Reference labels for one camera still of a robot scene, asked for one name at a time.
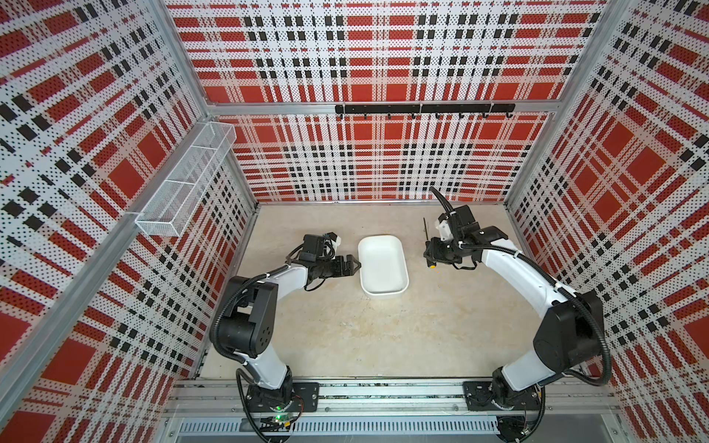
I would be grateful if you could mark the aluminium front mounting rail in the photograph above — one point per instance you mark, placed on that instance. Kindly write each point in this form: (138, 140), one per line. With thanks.
(398, 409)

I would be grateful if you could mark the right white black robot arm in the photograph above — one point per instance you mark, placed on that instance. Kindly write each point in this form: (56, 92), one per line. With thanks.
(570, 340)

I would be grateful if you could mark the black yellow screwdriver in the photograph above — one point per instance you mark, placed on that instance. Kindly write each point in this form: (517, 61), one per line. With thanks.
(427, 235)

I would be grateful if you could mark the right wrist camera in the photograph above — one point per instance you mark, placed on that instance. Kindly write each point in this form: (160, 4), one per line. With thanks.
(458, 224)

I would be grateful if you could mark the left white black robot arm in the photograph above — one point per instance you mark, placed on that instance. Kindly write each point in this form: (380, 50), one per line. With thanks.
(244, 323)

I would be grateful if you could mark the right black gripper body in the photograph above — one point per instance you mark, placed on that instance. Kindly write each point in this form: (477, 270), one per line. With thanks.
(447, 251)

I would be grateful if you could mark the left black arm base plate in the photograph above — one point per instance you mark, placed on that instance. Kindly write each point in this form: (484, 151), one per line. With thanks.
(291, 397)

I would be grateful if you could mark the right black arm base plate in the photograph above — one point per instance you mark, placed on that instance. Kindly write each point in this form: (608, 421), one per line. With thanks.
(486, 396)

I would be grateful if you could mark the clear wire mesh wall basket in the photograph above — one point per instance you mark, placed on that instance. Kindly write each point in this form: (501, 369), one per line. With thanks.
(199, 159)

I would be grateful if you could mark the white rectangular plastic bin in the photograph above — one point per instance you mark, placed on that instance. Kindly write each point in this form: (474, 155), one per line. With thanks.
(383, 270)

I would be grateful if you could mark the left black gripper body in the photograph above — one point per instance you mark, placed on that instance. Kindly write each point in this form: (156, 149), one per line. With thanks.
(330, 268)

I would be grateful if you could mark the black wall hook rail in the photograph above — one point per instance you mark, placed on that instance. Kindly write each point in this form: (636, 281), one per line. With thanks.
(424, 108)

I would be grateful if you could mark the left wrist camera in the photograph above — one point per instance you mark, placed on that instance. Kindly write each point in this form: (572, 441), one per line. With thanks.
(317, 248)

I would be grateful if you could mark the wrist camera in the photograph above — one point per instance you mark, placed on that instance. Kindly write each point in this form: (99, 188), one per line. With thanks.
(317, 248)
(458, 224)

